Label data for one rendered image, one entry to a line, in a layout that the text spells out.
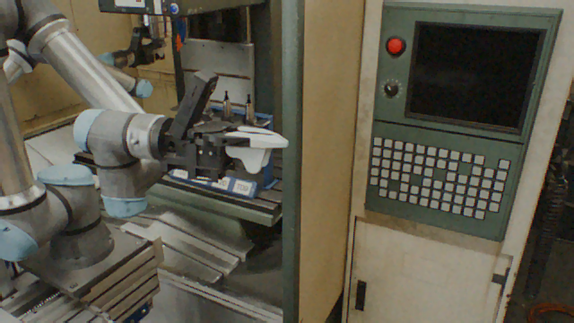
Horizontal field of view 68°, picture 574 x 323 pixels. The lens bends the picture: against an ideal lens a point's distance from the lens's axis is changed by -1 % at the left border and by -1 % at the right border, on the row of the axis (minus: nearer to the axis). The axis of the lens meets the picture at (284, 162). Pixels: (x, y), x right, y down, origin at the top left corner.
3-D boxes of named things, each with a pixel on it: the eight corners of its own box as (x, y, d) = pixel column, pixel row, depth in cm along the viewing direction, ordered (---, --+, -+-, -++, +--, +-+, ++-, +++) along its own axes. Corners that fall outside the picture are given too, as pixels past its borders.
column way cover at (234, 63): (252, 136, 249) (249, 45, 227) (186, 123, 268) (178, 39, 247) (256, 134, 253) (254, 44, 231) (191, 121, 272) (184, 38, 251)
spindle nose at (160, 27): (182, 35, 201) (179, 8, 196) (155, 39, 189) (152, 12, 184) (159, 32, 209) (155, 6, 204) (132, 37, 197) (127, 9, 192)
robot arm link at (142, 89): (54, 23, 135) (158, 80, 179) (33, 21, 140) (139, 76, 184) (42, 58, 134) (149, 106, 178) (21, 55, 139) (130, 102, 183)
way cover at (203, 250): (216, 307, 166) (213, 274, 159) (59, 242, 203) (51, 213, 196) (256, 263, 190) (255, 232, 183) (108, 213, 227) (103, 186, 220)
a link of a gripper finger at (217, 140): (257, 144, 67) (206, 138, 69) (257, 133, 66) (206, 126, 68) (247, 152, 62) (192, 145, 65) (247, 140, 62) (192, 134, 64)
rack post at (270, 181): (268, 190, 191) (267, 127, 178) (257, 187, 193) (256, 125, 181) (279, 181, 199) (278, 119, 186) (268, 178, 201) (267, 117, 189)
